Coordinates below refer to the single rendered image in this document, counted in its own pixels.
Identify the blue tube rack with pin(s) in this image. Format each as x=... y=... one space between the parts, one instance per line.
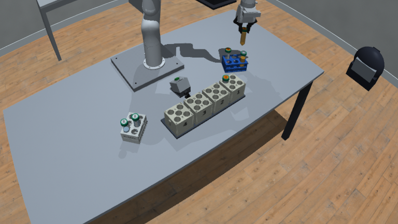
x=232 y=66

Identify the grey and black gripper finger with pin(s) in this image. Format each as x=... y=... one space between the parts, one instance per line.
x=239 y=24
x=249 y=25

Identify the white tube rack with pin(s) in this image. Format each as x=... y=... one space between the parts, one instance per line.
x=134 y=136

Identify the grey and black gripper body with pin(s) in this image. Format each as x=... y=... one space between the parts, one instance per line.
x=240 y=18

